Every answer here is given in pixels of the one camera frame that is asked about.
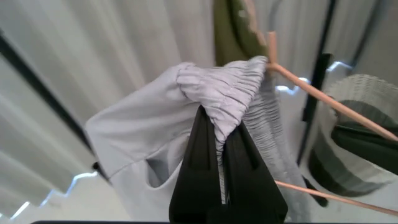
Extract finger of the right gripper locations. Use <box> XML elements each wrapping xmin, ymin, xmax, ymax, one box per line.
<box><xmin>330</xmin><ymin>121</ymin><xmax>398</xmax><ymax>176</ymax></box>

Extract white laundry basket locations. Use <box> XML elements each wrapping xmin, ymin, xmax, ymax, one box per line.
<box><xmin>307</xmin><ymin>73</ymin><xmax>398</xmax><ymax>198</ymax></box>

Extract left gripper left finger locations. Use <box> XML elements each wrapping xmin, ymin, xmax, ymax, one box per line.
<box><xmin>169</xmin><ymin>105</ymin><xmax>224</xmax><ymax>223</ymax></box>

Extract pale grey shorts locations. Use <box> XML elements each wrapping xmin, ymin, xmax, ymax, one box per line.
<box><xmin>84</xmin><ymin>55</ymin><xmax>312</xmax><ymax>223</ymax></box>

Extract black clothes rack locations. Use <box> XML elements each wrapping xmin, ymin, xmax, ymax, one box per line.
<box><xmin>0</xmin><ymin>0</ymin><xmax>338</xmax><ymax>208</ymax></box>

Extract green long-sleeved shirt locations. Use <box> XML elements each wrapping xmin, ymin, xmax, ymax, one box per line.
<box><xmin>212</xmin><ymin>0</ymin><xmax>270</xmax><ymax>67</ymax></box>

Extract white curtain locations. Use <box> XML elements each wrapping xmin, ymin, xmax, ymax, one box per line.
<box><xmin>0</xmin><ymin>0</ymin><xmax>386</xmax><ymax>218</ymax></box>

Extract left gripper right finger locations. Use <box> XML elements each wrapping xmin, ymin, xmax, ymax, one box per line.
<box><xmin>221</xmin><ymin>120</ymin><xmax>289</xmax><ymax>223</ymax></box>

